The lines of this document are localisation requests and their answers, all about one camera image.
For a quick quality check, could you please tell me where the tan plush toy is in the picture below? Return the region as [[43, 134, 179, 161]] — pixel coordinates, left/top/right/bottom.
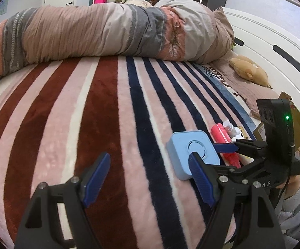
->
[[229, 55, 271, 88]]

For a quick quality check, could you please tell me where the light blue square box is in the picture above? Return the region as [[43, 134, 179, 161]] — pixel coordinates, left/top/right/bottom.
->
[[166, 130, 221, 181]]

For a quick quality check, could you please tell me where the rolled pink grey duvet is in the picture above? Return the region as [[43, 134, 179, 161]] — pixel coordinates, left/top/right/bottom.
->
[[0, 0, 234, 78]]

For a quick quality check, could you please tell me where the small white bottle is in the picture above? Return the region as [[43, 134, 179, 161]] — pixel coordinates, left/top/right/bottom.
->
[[223, 120, 244, 142]]

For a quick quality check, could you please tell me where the red cylindrical bottle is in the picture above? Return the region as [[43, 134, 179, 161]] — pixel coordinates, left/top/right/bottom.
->
[[211, 123, 241, 168]]

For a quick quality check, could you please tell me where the pink ribbed pillow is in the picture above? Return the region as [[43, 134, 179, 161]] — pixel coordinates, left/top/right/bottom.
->
[[209, 51, 279, 120]]

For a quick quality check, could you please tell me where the brown cardboard box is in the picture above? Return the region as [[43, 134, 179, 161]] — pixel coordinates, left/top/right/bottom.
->
[[253, 90, 300, 166]]

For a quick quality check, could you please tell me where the striped plush blanket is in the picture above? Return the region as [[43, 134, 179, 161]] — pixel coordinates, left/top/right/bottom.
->
[[0, 56, 256, 248]]

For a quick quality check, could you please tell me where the white bed headboard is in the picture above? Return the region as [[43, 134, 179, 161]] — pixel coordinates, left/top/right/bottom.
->
[[224, 7, 300, 111]]

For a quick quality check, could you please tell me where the blue wall poster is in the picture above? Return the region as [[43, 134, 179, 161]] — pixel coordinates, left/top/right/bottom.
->
[[0, 0, 9, 16]]

